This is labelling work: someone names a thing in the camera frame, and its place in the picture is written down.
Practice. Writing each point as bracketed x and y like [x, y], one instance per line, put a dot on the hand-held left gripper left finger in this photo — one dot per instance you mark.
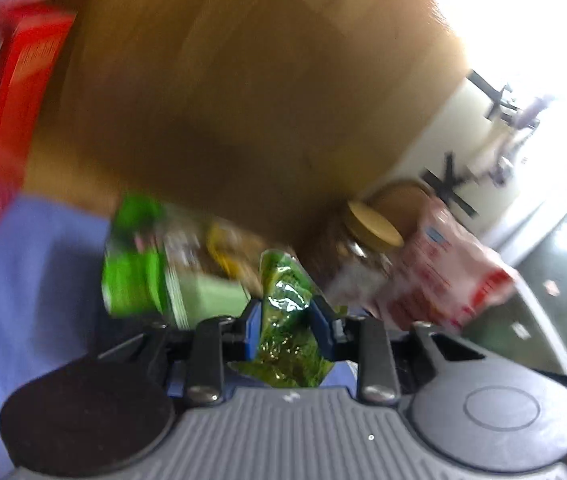
[254, 325]

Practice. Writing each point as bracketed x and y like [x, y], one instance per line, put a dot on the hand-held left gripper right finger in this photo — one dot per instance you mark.
[321, 325]

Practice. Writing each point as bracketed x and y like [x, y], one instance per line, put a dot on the dark green snack packet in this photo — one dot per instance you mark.
[283, 300]

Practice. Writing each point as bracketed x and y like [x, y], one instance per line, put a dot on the pale green snack packet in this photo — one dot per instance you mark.
[203, 295]

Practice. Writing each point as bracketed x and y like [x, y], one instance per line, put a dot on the yellow snack packet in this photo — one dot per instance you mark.
[223, 242]

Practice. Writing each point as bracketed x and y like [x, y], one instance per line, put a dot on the clear nut jar gold lid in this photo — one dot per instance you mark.
[368, 230]

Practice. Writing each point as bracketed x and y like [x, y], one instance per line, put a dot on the pink twisted-dough snack bag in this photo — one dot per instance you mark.
[438, 270]

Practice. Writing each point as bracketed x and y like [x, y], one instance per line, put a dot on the bright green snack packet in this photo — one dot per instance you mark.
[133, 270]

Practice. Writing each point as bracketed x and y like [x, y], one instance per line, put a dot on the blue printed cloth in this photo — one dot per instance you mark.
[38, 310]

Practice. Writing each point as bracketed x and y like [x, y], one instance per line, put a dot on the red gift box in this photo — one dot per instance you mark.
[3, 110]

